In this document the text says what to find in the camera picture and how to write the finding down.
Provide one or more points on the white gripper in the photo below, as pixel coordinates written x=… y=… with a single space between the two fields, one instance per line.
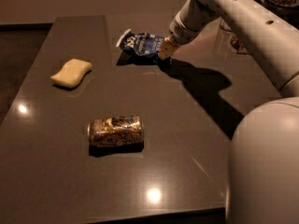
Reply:
x=181 y=35

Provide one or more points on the blue chip bag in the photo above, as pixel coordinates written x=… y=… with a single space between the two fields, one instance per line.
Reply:
x=142 y=45

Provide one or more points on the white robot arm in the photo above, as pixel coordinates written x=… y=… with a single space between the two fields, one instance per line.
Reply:
x=263 y=164

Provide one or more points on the yellow sponge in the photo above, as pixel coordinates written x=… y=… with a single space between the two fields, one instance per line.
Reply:
x=71 y=74

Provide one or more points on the black-lidded snack jar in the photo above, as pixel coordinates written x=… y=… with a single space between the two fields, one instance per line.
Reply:
x=238 y=46

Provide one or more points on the gold soda can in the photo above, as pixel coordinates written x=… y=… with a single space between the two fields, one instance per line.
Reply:
x=116 y=132

